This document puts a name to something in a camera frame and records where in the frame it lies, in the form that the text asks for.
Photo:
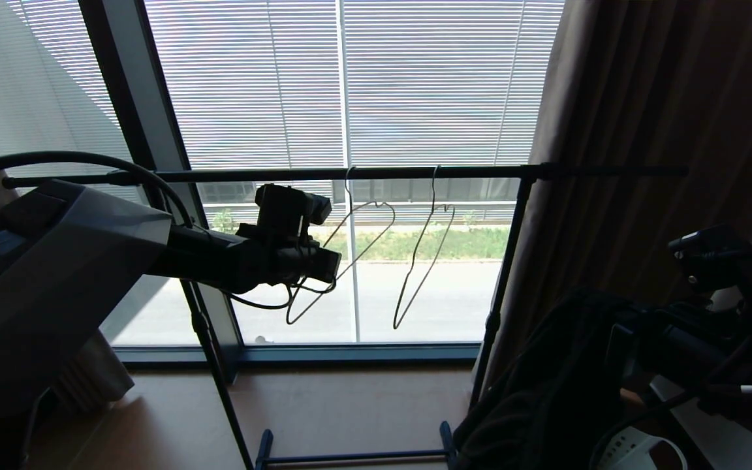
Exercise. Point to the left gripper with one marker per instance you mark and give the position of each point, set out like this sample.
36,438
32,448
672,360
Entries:
291,264

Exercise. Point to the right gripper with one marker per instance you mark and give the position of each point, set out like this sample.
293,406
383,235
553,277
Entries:
663,352

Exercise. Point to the black garment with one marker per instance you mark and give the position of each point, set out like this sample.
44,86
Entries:
546,391

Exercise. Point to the pink clothes hanger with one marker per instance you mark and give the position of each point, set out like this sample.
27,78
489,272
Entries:
396,324
366,249

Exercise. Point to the white laundry basket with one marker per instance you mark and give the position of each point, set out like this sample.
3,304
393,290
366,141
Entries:
624,450

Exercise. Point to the black clothes rack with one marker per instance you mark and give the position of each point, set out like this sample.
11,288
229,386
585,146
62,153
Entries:
415,173

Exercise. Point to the brown curtain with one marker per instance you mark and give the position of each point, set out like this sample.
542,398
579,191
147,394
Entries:
643,130
98,372

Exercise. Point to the window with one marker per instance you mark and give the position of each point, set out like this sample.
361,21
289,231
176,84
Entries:
415,78

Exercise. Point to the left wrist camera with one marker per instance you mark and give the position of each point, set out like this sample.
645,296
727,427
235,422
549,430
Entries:
284,205

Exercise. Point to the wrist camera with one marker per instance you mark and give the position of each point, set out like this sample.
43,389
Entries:
284,205
709,251

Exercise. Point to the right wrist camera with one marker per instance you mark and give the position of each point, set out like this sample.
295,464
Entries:
709,251

